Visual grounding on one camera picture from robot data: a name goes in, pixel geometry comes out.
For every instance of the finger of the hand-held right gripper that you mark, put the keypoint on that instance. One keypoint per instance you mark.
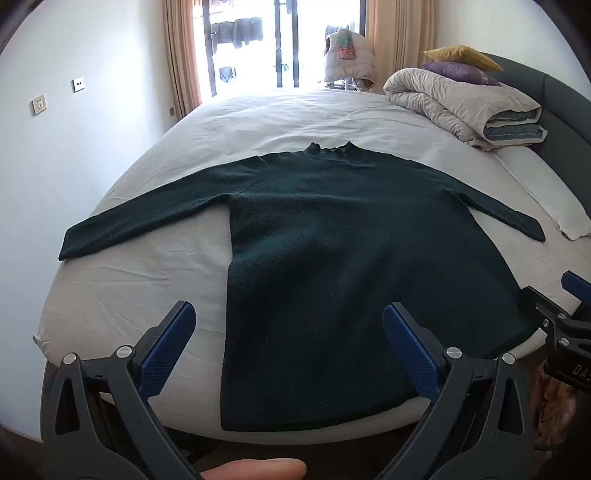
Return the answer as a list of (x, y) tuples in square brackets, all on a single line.
[(576, 285), (542, 309)]

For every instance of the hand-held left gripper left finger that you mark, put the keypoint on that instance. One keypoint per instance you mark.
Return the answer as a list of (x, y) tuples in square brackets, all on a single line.
[(168, 344)]

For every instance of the brown cloth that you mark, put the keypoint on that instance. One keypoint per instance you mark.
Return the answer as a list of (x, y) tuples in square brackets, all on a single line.
[(554, 406)]

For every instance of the folded beige duvet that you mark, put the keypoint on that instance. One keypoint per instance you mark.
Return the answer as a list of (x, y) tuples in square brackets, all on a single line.
[(452, 104)]

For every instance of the yellow pillow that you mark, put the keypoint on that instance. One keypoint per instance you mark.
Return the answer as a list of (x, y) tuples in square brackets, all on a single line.
[(464, 56)]

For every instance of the glass balcony door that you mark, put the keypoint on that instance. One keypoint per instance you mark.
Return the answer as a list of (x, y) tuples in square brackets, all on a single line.
[(286, 50)]

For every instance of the purple pillow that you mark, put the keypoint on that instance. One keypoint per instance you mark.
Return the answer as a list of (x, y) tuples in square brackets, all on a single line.
[(455, 72)]

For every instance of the white puffer vest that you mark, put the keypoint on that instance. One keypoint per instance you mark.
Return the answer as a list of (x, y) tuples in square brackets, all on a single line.
[(344, 64)]

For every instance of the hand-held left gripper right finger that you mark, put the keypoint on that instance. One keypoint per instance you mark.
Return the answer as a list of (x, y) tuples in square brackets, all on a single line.
[(411, 353)]

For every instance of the hanging dark garment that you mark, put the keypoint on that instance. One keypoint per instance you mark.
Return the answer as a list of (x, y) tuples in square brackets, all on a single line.
[(227, 74), (244, 31)]

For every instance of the dark green sweater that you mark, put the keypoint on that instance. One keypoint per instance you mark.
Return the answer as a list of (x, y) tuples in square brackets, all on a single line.
[(323, 258)]

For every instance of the bed with white sheet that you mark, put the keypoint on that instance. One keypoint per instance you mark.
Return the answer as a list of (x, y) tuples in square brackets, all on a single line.
[(277, 120)]

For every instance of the beige curtain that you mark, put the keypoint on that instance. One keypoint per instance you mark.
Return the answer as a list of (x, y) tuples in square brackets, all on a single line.
[(399, 41), (181, 55)]

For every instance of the white wall socket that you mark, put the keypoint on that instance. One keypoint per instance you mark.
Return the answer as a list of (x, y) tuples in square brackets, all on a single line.
[(39, 105)]

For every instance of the white pillow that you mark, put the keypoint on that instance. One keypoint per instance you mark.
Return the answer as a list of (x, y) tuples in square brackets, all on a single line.
[(549, 189)]

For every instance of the person's left hand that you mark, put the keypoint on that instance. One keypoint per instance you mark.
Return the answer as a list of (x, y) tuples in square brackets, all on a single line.
[(258, 470)]

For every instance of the white wall switch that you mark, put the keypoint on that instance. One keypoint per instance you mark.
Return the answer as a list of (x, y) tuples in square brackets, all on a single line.
[(78, 83)]

